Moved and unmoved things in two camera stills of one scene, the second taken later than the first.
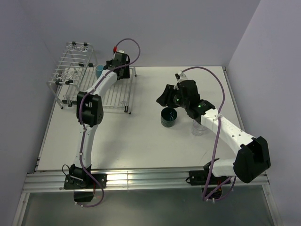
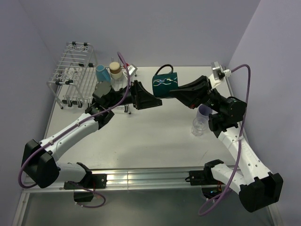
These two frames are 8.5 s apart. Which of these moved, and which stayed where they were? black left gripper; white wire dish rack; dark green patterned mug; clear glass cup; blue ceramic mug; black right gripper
Moved: black right gripper; dark green patterned mug; black left gripper
Stayed: white wire dish rack; clear glass cup; blue ceramic mug
